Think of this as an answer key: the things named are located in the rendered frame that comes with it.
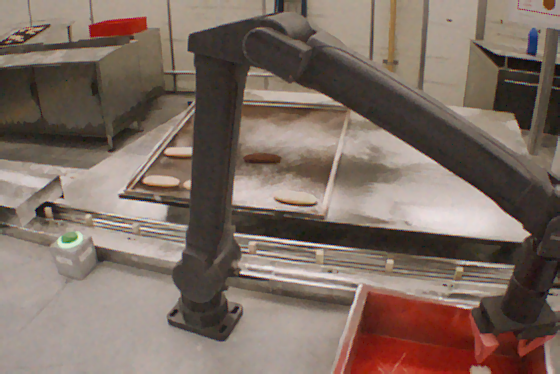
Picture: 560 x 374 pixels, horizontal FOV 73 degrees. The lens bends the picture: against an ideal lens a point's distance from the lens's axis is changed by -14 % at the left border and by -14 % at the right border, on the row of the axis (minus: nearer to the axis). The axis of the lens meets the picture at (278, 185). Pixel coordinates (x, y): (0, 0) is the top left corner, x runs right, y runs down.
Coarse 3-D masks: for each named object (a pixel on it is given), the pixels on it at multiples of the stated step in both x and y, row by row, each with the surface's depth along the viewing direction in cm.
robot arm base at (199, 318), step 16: (176, 304) 77; (192, 304) 71; (208, 304) 71; (224, 304) 74; (240, 304) 78; (176, 320) 74; (192, 320) 72; (208, 320) 72; (224, 320) 74; (208, 336) 72; (224, 336) 71
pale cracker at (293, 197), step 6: (276, 192) 100; (282, 192) 100; (288, 192) 99; (294, 192) 99; (300, 192) 99; (276, 198) 99; (282, 198) 98; (288, 198) 98; (294, 198) 98; (300, 198) 97; (306, 198) 97; (312, 198) 98; (300, 204) 97; (306, 204) 97
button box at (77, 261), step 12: (84, 240) 85; (60, 252) 83; (72, 252) 82; (84, 252) 85; (96, 252) 90; (60, 264) 85; (72, 264) 83; (84, 264) 85; (96, 264) 90; (72, 276) 85; (84, 276) 86
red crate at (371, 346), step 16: (368, 336) 71; (384, 336) 71; (368, 352) 68; (384, 352) 68; (400, 352) 68; (416, 352) 67; (432, 352) 67; (448, 352) 67; (464, 352) 66; (352, 368) 65; (368, 368) 65; (384, 368) 65; (400, 368) 65; (416, 368) 64; (432, 368) 64; (448, 368) 64; (464, 368) 63; (496, 368) 62; (512, 368) 62
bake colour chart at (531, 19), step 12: (516, 0) 117; (528, 0) 115; (540, 0) 114; (552, 0) 112; (516, 12) 118; (528, 12) 117; (540, 12) 115; (552, 12) 114; (528, 24) 119; (540, 24) 117; (552, 24) 115
